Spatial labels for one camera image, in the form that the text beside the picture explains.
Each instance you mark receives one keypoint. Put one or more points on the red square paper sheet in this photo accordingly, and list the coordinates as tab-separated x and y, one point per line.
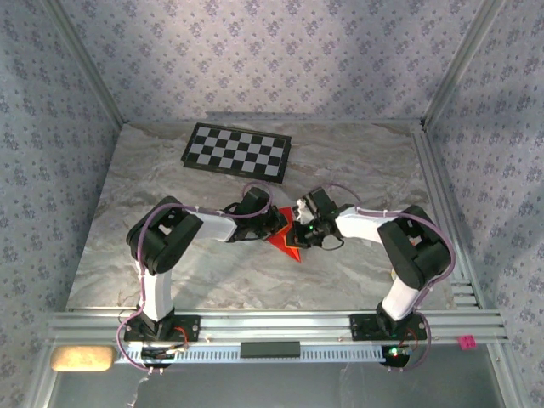
293	254

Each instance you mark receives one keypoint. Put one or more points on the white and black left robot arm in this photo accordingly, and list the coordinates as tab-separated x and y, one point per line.
163	238

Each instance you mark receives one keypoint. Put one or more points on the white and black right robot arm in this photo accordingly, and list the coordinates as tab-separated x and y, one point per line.
414	251

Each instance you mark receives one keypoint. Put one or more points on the black and white checkerboard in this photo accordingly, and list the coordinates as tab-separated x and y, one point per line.
236	153

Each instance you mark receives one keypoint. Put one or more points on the black rectangular bar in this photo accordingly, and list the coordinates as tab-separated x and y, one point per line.
270	349

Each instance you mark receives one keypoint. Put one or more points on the small pink cube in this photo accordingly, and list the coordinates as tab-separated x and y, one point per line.
467	342

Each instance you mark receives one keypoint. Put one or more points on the beige sponge block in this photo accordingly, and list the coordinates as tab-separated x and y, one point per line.
83	359

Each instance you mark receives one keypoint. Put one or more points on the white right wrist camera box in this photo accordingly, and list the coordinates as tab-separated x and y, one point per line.
302	210

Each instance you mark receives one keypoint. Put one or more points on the long aluminium mounting rail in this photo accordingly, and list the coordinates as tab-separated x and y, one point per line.
276	327

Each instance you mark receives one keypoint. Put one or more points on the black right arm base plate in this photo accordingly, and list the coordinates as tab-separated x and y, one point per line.
361	327

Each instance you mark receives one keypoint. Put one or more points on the aluminium side rail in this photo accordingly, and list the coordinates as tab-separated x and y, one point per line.
430	170

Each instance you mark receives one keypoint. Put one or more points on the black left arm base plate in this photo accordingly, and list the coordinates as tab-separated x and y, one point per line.
191	327

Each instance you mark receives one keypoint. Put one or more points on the aluminium frame post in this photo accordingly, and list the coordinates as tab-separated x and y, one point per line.
87	59
42	382
506	382
461	59

